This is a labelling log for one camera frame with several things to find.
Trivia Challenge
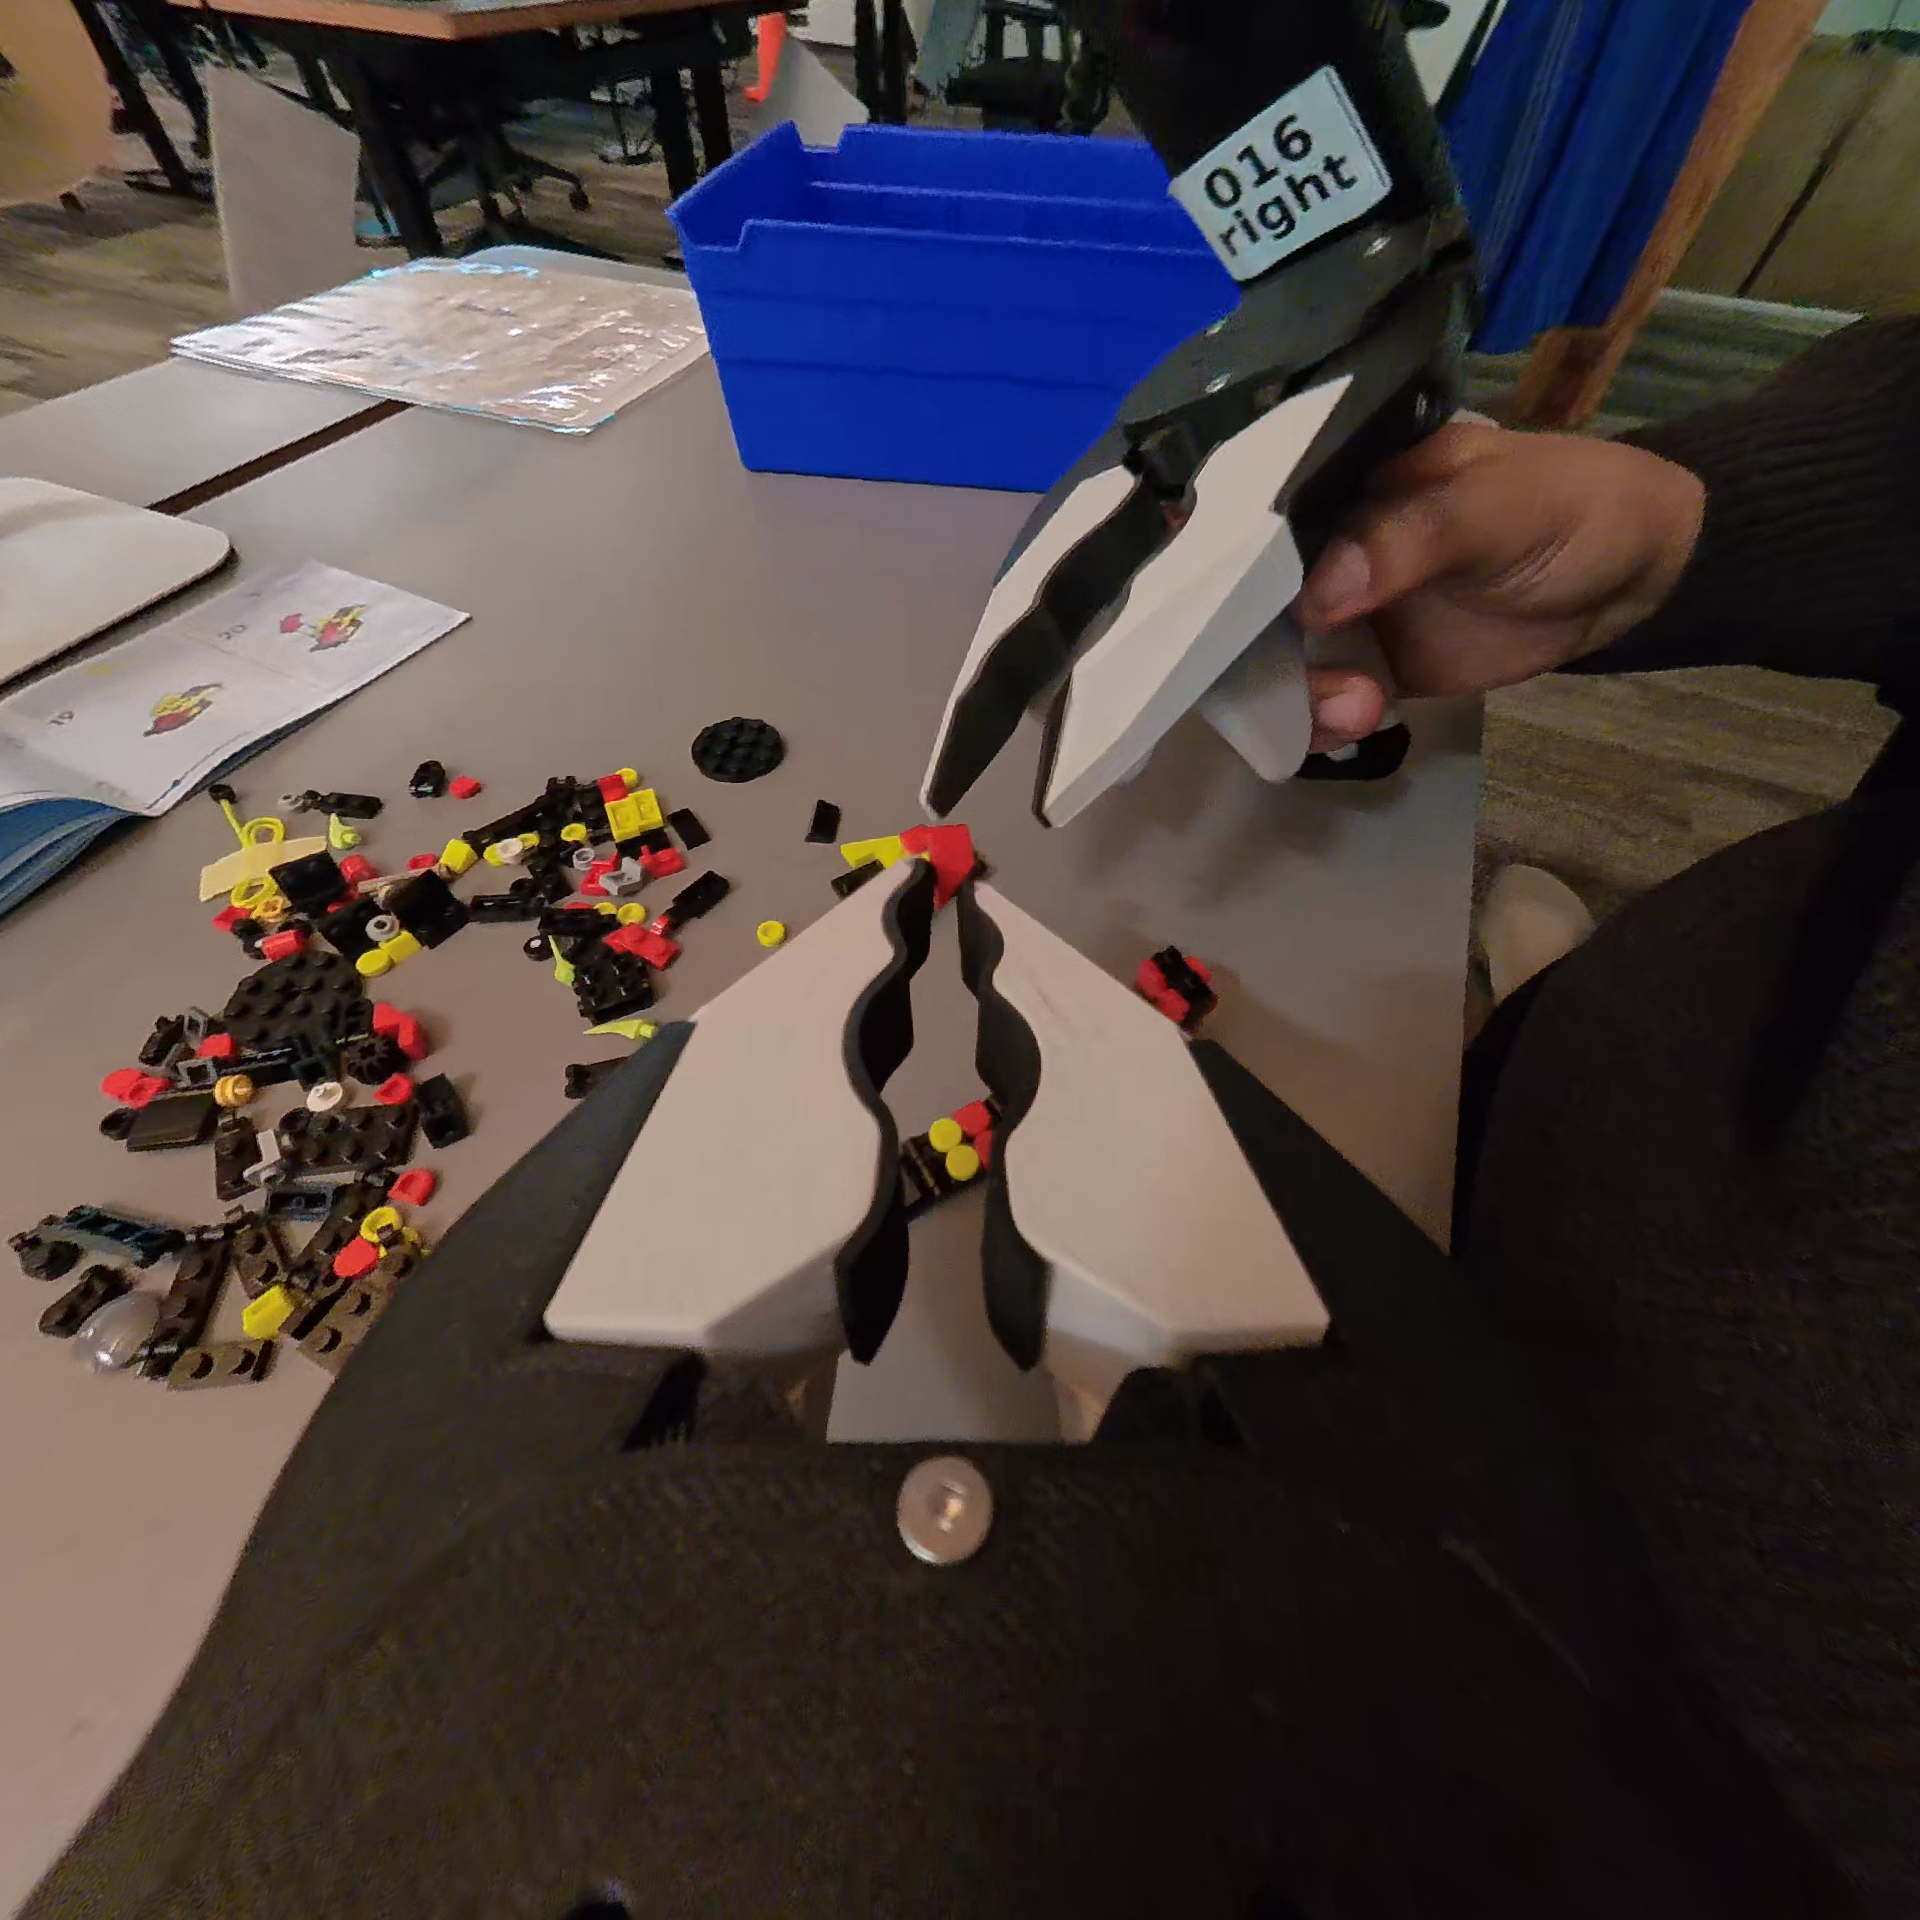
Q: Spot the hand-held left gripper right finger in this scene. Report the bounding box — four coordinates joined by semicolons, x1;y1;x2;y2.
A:
955;885;1332;1403

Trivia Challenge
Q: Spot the person's right hand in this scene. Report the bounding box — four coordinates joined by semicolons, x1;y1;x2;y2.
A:
1296;422;1709;754

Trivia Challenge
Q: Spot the long black lego strip assembly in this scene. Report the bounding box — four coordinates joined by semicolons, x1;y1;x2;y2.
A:
895;944;1216;1216

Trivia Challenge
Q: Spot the blue plastic bin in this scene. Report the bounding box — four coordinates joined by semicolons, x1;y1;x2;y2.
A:
667;118;1248;493

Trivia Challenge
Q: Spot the blue cloth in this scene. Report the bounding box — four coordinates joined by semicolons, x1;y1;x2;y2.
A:
1439;0;1758;355

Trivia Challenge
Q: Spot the white board pad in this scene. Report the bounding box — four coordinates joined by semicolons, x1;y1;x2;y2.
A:
0;478;237;689

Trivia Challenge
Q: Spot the pile of lego pieces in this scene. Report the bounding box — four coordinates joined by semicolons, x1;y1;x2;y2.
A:
6;762;735;1390

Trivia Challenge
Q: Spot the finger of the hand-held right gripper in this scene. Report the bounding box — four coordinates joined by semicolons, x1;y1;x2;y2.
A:
1035;376;1353;829
919;464;1185;819

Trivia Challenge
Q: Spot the wooden post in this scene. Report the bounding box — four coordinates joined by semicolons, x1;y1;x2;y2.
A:
1515;0;1823;429

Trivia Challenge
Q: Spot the dark wooden-top table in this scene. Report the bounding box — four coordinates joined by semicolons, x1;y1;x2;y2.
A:
76;0;798;256

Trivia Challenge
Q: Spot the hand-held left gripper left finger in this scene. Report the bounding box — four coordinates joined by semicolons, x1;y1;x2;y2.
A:
543;862;940;1365

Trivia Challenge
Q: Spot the clear plastic bag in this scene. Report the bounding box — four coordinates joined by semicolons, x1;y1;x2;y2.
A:
172;258;710;436

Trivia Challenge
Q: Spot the person's right forearm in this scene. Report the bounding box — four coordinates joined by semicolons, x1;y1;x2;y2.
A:
1558;315;1920;692

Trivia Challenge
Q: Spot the lego instruction booklet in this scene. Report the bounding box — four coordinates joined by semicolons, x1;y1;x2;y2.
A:
0;560;471;917

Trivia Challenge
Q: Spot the person's pale shoe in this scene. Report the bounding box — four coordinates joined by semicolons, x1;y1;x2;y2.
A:
1477;864;1595;1000

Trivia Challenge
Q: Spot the yellow wedge lego assembly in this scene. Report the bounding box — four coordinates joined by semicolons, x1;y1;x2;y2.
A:
838;822;985;910

